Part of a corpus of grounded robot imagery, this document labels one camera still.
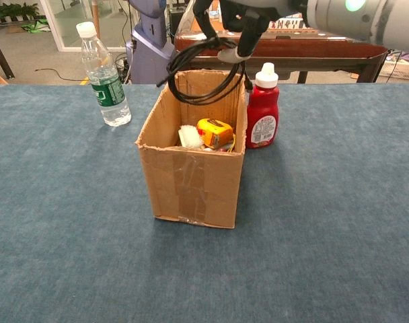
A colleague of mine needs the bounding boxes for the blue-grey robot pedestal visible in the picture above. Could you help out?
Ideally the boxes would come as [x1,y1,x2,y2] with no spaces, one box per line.
[125,0,177,85]

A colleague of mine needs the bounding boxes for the red bottle with white cap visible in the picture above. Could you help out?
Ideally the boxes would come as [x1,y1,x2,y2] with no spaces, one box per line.
[245,62,280,150]

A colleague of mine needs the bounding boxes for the mint green toothbrush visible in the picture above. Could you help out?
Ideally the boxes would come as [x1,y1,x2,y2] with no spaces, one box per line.
[177,124,205,149]

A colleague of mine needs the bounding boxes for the green fabric bundle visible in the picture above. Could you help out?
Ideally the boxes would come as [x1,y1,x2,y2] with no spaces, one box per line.
[21,19,52,34]

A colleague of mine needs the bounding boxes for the green potted plants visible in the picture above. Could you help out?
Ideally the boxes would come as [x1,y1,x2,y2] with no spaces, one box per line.
[0,2,40,23]

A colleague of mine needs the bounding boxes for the blue felt table mat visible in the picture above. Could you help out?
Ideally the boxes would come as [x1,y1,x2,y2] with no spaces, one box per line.
[0,83,409,323]

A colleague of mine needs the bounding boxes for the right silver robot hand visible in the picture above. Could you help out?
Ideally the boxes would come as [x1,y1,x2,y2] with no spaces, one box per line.
[192,0,308,64]

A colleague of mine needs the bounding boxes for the clear water bottle green label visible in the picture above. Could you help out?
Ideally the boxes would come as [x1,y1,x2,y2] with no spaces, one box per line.
[75,21,133,128]

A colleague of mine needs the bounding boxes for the wooden post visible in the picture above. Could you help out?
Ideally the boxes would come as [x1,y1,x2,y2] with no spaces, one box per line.
[91,0,101,38]

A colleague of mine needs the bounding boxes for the brown mahjong table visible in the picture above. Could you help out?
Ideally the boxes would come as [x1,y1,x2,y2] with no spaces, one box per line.
[174,0,394,84]

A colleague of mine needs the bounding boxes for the yellow tape measure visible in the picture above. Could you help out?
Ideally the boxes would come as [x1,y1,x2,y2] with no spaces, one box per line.
[196,117,237,151]

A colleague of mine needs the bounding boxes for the open cardboard box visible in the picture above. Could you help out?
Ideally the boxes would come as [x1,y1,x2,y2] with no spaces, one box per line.
[135,69,248,229]

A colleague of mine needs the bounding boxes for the row of face-up mahjong tiles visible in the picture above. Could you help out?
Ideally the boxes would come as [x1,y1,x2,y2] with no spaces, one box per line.
[270,18,308,31]

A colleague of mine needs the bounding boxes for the black cable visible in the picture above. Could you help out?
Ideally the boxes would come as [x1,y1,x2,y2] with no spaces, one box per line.
[156,35,254,106]

